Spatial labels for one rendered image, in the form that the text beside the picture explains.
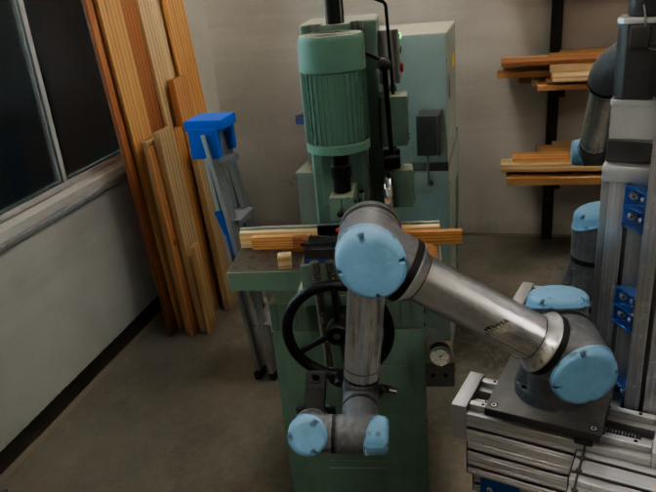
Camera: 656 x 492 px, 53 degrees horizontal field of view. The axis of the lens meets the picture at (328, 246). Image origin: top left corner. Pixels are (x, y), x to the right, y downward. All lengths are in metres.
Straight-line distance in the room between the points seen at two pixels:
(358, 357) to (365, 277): 0.30
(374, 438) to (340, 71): 0.92
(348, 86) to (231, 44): 2.67
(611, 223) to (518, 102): 2.67
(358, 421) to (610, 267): 0.63
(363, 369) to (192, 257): 2.00
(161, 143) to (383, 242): 2.19
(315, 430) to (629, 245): 0.74
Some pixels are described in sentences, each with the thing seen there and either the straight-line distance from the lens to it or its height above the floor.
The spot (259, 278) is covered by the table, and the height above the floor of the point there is 0.88.
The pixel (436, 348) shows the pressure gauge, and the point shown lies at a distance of 1.84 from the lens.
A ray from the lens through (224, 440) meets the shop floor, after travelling 2.71.
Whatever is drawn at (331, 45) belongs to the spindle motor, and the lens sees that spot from 1.71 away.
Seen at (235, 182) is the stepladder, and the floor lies 0.87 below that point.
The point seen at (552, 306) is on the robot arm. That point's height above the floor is 1.05.
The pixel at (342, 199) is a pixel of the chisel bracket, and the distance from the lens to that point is 1.84.
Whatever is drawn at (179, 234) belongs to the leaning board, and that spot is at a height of 0.54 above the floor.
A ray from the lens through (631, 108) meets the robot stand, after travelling 1.43.
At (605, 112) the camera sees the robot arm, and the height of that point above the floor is 1.27.
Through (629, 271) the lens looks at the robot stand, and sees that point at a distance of 1.51.
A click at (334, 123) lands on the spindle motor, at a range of 1.75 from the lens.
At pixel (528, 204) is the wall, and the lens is 4.27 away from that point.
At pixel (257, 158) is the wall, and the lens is 4.46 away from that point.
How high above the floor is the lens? 1.66
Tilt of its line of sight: 23 degrees down
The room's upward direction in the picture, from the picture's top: 5 degrees counter-clockwise
